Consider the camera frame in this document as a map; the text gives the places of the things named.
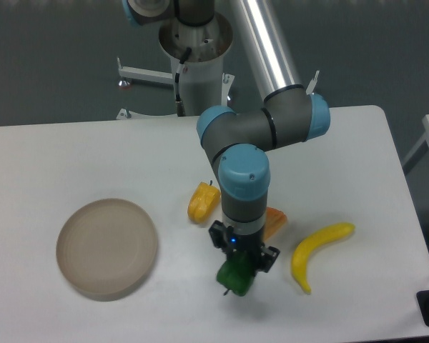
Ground orange pastry bread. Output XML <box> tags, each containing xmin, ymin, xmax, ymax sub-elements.
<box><xmin>263</xmin><ymin>207</ymin><xmax>287</xmax><ymax>241</ymax></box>

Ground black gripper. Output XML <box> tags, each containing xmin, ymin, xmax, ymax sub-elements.
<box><xmin>208</xmin><ymin>220</ymin><xmax>280</xmax><ymax>274</ymax></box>

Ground black cable on pedestal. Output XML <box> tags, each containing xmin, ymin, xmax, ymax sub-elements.
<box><xmin>173</xmin><ymin>46</ymin><xmax>193</xmax><ymax>117</ymax></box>

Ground beige round plate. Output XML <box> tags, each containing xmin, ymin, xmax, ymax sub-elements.
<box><xmin>55</xmin><ymin>198</ymin><xmax>158</xmax><ymax>302</ymax></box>

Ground yellow banana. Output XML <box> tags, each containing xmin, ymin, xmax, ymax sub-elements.
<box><xmin>290</xmin><ymin>222</ymin><xmax>355</xmax><ymax>294</ymax></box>

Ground yellow bell pepper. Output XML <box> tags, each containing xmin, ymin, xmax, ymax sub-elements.
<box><xmin>187</xmin><ymin>182</ymin><xmax>221</xmax><ymax>224</ymax></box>

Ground green bell pepper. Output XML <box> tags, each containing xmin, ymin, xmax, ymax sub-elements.
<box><xmin>216</xmin><ymin>251</ymin><xmax>255</xmax><ymax>297</ymax></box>

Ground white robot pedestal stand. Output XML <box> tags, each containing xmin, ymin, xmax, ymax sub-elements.
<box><xmin>118</xmin><ymin>2</ymin><xmax>302</xmax><ymax>116</ymax></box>

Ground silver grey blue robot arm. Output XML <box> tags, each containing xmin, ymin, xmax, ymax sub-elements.
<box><xmin>122</xmin><ymin>1</ymin><xmax>330</xmax><ymax>275</ymax></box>

